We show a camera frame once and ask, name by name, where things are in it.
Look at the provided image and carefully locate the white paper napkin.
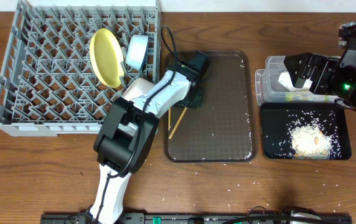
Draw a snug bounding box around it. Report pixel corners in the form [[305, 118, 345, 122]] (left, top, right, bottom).
[[278, 71, 312, 92]]

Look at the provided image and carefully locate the wooden chopstick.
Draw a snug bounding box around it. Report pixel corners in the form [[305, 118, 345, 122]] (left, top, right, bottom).
[[168, 107, 188, 139], [167, 108, 171, 131]]

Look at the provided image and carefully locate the green snack wrapper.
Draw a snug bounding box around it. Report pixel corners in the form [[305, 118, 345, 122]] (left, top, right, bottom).
[[284, 93, 328, 103]]

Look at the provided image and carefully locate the white bowl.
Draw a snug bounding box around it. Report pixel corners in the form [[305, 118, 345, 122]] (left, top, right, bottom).
[[123, 78, 154, 101]]

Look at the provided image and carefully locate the light blue bowl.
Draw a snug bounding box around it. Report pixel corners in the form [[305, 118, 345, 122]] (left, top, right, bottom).
[[125, 35, 149, 71]]

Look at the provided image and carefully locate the yellow plate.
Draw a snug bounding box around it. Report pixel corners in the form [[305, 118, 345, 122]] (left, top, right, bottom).
[[90, 28, 124, 88]]

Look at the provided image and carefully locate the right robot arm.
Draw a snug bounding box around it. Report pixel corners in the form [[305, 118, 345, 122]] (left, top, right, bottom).
[[284, 53, 356, 111]]

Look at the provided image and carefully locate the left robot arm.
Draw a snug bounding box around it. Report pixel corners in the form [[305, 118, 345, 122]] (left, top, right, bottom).
[[86, 51, 210, 223]]

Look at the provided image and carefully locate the black waste tray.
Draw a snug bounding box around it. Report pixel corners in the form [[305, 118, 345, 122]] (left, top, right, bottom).
[[260, 103, 352, 160]]

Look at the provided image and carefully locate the clear plastic bin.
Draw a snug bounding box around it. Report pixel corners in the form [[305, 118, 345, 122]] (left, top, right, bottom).
[[255, 55, 337, 106]]

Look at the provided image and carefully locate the dark brown serving tray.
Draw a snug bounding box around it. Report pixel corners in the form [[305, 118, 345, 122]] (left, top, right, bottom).
[[163, 50, 257, 163]]

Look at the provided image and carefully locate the spilled rice pile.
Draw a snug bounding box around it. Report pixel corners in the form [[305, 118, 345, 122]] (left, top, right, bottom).
[[265, 110, 342, 159]]

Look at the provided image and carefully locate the grey dish rack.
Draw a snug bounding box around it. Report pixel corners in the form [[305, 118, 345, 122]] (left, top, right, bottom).
[[0, 1, 162, 136]]

